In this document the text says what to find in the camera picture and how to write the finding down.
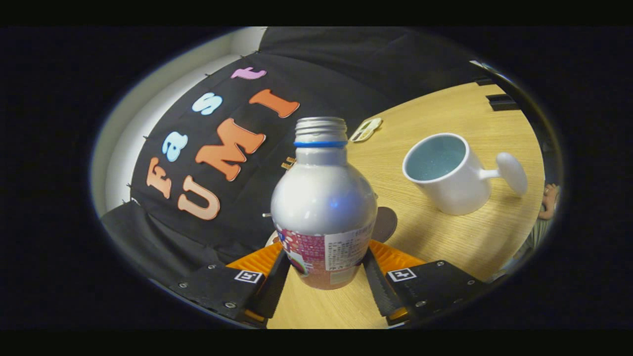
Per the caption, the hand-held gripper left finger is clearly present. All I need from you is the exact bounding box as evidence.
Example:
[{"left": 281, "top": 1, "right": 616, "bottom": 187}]
[{"left": 168, "top": 241, "right": 292, "bottom": 328}]

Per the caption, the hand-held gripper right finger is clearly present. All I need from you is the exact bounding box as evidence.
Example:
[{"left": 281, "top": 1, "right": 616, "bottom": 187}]
[{"left": 362, "top": 240, "right": 495, "bottom": 327}]

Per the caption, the dark round coaster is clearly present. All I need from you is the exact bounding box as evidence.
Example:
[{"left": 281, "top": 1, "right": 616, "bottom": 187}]
[{"left": 371, "top": 207, "right": 398, "bottom": 244}]

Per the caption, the silver juice bottle red label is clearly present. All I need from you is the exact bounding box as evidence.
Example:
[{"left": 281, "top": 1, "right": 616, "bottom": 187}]
[{"left": 270, "top": 117, "right": 378, "bottom": 290}]

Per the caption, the white cup with knob handle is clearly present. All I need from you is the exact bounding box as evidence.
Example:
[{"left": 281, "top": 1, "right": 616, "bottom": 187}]
[{"left": 402, "top": 133, "right": 529, "bottom": 216}]

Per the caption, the wooden table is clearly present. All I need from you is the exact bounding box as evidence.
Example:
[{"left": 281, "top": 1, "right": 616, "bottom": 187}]
[{"left": 267, "top": 82, "right": 545, "bottom": 329}]

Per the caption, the small white compartment tray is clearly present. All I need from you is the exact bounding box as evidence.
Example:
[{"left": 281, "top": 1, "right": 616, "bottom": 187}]
[{"left": 350, "top": 117, "right": 383, "bottom": 143}]

